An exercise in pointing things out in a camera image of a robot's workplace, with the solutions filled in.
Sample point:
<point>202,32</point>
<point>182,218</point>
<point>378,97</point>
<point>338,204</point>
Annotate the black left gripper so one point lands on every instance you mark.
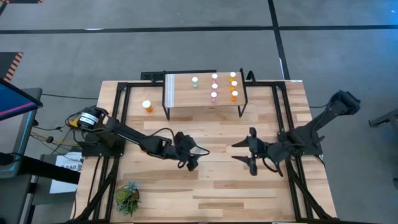
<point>186,149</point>

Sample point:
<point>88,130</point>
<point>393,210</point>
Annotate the black stand base bar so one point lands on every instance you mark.
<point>46,169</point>

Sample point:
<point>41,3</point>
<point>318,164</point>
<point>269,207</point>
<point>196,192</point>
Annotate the black mat orange stripes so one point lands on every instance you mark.
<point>7,67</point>
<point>18,1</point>

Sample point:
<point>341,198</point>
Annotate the black aluminium rig frame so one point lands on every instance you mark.
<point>122,84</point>

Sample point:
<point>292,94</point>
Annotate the white paper sheet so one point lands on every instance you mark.
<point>70,161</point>

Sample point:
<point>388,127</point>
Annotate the blue screen monitor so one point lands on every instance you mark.
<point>15,101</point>

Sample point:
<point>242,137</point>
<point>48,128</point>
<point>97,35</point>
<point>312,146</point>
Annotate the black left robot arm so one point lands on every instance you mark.
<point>130,137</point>

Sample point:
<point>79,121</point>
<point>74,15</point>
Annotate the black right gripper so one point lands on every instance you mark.
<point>264,149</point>

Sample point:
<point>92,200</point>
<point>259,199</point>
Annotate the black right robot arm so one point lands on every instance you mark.
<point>317,127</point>

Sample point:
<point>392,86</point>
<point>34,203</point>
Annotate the wooden shelf black metal legs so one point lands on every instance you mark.
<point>199,93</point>

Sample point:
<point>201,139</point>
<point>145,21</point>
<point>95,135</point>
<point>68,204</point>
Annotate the large orange pill bottle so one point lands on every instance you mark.
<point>147,105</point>

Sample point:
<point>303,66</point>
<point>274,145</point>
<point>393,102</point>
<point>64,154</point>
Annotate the gray monitor stand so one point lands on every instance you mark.
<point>25,133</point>

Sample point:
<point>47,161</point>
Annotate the gray furniture leg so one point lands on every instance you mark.
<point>385,119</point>

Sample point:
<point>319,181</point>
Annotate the pink pill bottle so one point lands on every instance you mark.
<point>214,86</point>
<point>214,76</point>
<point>214,95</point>

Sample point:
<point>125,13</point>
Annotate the potted succulent plant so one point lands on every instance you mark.
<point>126,199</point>

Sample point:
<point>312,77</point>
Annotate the small orange pill bottle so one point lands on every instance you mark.
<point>233,75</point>
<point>234,93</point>
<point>234,83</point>

